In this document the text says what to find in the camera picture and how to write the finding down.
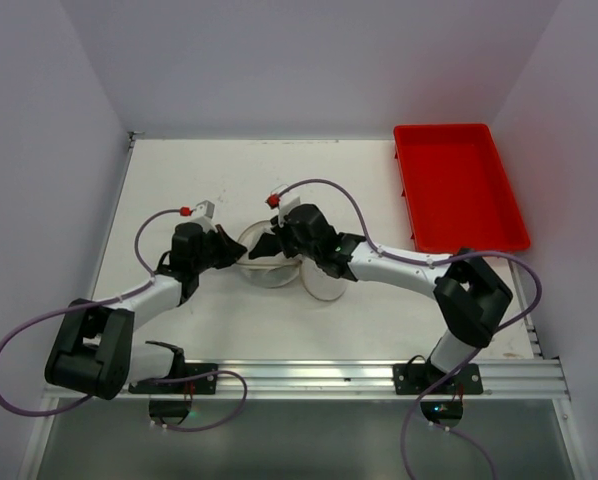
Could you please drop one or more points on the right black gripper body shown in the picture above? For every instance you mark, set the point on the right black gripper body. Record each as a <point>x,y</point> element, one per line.
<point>280,237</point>

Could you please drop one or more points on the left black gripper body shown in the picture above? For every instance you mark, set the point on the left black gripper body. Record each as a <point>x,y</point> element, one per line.
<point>210,252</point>

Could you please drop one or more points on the white mesh laundry bag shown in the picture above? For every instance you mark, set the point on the white mesh laundry bag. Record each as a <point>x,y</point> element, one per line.
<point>278,271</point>

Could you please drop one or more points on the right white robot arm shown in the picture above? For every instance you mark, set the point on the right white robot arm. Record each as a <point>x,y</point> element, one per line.
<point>471,296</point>

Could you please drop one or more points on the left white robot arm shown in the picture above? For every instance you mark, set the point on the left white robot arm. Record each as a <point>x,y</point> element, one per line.
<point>94,352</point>

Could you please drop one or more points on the red plastic tray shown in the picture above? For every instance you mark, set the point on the red plastic tray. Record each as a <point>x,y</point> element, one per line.
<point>456,189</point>

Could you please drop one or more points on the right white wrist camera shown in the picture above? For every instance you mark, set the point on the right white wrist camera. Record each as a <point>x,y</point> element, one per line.
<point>284,201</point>

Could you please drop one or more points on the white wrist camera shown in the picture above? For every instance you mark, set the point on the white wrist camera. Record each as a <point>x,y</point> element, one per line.
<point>202,215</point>
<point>284,201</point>

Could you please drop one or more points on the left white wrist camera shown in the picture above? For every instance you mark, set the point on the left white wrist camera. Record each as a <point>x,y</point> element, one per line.
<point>202,215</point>

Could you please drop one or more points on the aluminium mounting rail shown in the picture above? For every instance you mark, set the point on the aluminium mounting rail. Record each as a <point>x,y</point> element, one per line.
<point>372,380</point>

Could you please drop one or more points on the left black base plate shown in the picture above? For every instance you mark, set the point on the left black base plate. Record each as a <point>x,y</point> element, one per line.
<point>193,379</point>

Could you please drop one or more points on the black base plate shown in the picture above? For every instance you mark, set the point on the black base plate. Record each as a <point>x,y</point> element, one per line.
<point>417,374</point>
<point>193,379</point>

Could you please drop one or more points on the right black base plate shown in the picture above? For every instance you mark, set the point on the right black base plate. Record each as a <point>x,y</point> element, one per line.
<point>417,374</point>

